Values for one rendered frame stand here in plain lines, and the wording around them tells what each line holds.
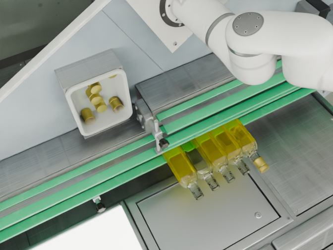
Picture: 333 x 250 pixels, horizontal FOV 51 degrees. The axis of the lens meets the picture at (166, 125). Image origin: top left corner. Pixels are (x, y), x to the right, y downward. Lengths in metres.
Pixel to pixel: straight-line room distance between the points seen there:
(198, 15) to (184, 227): 0.69
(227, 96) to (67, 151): 0.55
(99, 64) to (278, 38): 0.51
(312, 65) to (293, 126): 0.84
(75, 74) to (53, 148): 0.31
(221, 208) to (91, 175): 0.45
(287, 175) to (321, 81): 0.70
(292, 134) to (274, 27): 0.85
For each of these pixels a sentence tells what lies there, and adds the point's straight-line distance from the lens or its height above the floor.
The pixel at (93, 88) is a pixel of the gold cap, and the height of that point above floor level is 0.81.
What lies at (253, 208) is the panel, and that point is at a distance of 1.27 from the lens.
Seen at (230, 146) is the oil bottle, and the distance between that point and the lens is 1.18.
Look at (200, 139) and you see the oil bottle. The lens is 1.18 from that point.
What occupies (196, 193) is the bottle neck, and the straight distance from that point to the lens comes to 1.11.
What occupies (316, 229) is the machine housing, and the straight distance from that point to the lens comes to 1.30.
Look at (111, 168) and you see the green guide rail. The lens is 1.13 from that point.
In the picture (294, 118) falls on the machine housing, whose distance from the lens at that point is 1.54.
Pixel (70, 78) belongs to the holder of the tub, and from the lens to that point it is 0.98.
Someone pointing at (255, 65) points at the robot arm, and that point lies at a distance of 0.73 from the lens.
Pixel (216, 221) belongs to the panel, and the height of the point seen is 1.20.
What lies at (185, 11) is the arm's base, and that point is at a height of 0.89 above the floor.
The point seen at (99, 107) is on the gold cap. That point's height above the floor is 0.81.
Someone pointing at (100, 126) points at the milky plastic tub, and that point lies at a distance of 1.12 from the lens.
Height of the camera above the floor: 1.49
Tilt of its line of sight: 31 degrees down
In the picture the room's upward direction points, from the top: 147 degrees clockwise
